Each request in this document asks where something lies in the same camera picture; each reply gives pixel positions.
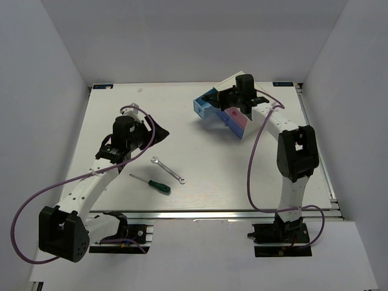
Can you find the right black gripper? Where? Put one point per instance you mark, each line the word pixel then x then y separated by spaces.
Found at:
pixel 220 96

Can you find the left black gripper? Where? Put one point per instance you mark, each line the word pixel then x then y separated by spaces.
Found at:
pixel 141 125

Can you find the light blue drawer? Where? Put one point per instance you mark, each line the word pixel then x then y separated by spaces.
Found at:
pixel 204 109

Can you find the pink drawer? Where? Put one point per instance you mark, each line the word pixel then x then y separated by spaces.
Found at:
pixel 240 118

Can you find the white drawer cabinet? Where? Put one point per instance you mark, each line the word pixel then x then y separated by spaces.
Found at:
pixel 255 100

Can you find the silver combination wrench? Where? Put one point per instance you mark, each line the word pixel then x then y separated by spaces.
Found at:
pixel 156 161

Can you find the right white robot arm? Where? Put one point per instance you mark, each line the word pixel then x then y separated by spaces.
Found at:
pixel 297 152

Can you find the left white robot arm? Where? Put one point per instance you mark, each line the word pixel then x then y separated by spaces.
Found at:
pixel 65 230

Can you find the dark blue drawer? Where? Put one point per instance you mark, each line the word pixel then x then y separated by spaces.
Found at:
pixel 231 123

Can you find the blue label sticker right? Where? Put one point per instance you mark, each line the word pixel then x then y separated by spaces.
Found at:
pixel 283 84

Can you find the blue label sticker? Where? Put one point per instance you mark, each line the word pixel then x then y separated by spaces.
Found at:
pixel 102 86
pixel 283 84

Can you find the blue label sticker left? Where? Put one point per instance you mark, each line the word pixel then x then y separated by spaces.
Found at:
pixel 102 86

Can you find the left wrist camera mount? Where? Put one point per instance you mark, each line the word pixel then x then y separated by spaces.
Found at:
pixel 132 111

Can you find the large green handled screwdriver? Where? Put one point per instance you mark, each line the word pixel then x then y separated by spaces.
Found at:
pixel 160 187

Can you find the aluminium table front rail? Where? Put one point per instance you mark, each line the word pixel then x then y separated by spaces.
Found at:
pixel 221 215

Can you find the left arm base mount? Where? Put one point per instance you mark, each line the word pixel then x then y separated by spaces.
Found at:
pixel 115 233

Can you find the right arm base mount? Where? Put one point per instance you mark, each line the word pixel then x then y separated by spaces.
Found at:
pixel 281 239

